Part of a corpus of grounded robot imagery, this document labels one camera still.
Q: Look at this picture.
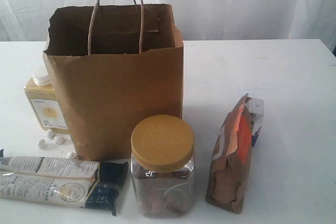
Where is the small white candy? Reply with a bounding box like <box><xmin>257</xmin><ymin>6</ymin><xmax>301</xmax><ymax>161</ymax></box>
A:
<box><xmin>66</xmin><ymin>152</ymin><xmax>78</xmax><ymax>159</ymax></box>

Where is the clear jar with yellow lid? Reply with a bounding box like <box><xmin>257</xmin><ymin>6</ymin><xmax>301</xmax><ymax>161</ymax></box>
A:
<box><xmin>130</xmin><ymin>115</ymin><xmax>195</xmax><ymax>217</ymax></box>

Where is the white candy right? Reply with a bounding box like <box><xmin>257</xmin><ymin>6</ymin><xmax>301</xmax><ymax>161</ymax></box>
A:
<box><xmin>54</xmin><ymin>136</ymin><xmax>66</xmax><ymax>145</ymax></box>

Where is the white candy left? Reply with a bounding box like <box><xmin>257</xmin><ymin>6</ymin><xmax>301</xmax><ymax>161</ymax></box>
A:
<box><xmin>37</xmin><ymin>139</ymin><xmax>48</xmax><ymax>150</ymax></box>

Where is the brown paper bag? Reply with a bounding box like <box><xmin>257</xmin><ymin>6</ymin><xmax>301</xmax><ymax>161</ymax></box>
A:
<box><xmin>43</xmin><ymin>3</ymin><xmax>184</xmax><ymax>161</ymax></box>

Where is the white candy top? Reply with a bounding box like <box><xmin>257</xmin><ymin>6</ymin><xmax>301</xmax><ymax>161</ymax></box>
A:
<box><xmin>45</xmin><ymin>129</ymin><xmax>55</xmax><ymax>139</ymax></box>

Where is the yellow millet bottle white cap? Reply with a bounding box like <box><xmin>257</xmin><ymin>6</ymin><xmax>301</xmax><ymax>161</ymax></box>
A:
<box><xmin>24</xmin><ymin>66</ymin><xmax>68</xmax><ymax>134</ymax></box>

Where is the brown paper pouch orange label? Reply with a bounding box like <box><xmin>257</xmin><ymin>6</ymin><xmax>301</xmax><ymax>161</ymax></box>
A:
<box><xmin>206</xmin><ymin>94</ymin><xmax>252</xmax><ymax>214</ymax></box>

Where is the lower white noodle package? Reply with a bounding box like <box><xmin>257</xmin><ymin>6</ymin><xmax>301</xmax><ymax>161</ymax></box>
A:
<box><xmin>1</xmin><ymin>171</ymin><xmax>124</xmax><ymax>216</ymax></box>

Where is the white and blue milk carton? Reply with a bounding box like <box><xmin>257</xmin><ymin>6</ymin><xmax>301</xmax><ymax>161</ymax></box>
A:
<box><xmin>246</xmin><ymin>98</ymin><xmax>264</xmax><ymax>147</ymax></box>

